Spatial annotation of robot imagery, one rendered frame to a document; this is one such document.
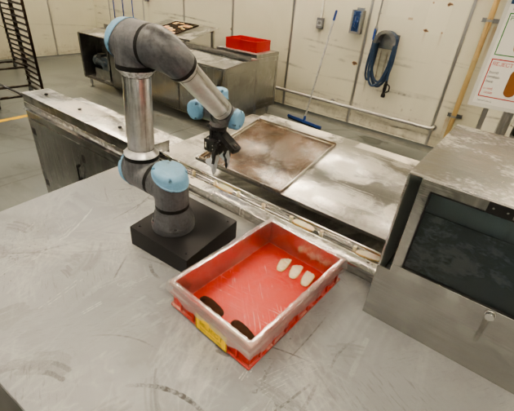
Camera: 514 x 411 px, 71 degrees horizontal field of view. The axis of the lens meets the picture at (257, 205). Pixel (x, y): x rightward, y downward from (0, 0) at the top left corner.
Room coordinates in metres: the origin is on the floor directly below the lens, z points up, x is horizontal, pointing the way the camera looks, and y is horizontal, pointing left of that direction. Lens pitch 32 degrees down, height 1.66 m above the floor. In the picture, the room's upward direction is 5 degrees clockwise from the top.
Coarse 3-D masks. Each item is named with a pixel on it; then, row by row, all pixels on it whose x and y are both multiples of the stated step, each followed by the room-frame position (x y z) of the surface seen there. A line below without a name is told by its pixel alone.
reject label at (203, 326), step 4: (196, 320) 0.67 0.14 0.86; (200, 320) 0.66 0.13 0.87; (196, 324) 0.67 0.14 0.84; (200, 324) 0.66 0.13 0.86; (204, 324) 0.64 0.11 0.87; (200, 328) 0.66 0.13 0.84; (204, 328) 0.64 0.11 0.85; (208, 328) 0.64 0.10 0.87; (204, 332) 0.64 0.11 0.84; (208, 332) 0.63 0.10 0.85; (212, 332) 0.63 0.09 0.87; (208, 336) 0.63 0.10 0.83; (212, 336) 0.62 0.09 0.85; (216, 336) 0.62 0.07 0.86; (212, 340) 0.62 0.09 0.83; (216, 340) 0.62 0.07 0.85; (220, 340) 0.61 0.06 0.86; (216, 344) 0.61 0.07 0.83; (220, 344) 0.61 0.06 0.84; (224, 344) 0.60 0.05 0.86; (224, 348) 0.60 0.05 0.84
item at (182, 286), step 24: (240, 240) 0.96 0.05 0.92; (264, 240) 1.06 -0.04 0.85; (288, 240) 1.03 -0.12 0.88; (312, 240) 1.00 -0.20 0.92; (216, 264) 0.87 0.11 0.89; (312, 264) 0.97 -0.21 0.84; (336, 264) 0.88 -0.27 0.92; (168, 288) 0.73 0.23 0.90; (192, 288) 0.79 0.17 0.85; (312, 288) 0.76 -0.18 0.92; (192, 312) 0.67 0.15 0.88; (288, 312) 0.66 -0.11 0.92; (240, 336) 0.58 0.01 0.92; (264, 336) 0.58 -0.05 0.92
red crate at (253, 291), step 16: (256, 256) 1.00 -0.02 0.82; (272, 256) 1.01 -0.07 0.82; (288, 256) 1.02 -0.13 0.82; (224, 272) 0.90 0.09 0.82; (240, 272) 0.91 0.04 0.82; (256, 272) 0.91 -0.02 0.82; (272, 272) 0.92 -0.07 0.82; (288, 272) 0.93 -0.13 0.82; (304, 272) 0.94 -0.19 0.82; (320, 272) 0.94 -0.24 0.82; (208, 288) 0.82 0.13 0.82; (224, 288) 0.83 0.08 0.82; (240, 288) 0.84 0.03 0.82; (256, 288) 0.84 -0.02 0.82; (272, 288) 0.85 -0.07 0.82; (288, 288) 0.86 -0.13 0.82; (304, 288) 0.86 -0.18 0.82; (176, 304) 0.74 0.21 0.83; (224, 304) 0.76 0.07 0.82; (240, 304) 0.77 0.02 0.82; (256, 304) 0.77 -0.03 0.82; (272, 304) 0.78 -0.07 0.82; (288, 304) 0.79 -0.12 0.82; (192, 320) 0.68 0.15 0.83; (240, 320) 0.71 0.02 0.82; (256, 320) 0.71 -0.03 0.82; (272, 320) 0.72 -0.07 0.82; (240, 352) 0.58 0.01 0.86
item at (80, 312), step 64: (64, 192) 1.31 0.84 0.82; (128, 192) 1.36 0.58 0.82; (0, 256) 0.89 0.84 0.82; (64, 256) 0.91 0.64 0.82; (128, 256) 0.94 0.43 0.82; (0, 320) 0.64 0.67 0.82; (64, 320) 0.65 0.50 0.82; (128, 320) 0.67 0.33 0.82; (320, 320) 0.74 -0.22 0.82; (0, 384) 0.47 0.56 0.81; (64, 384) 0.48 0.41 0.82; (128, 384) 0.49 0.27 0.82; (192, 384) 0.50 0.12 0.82; (256, 384) 0.52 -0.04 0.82; (320, 384) 0.53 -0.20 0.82; (384, 384) 0.55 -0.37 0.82; (448, 384) 0.57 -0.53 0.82
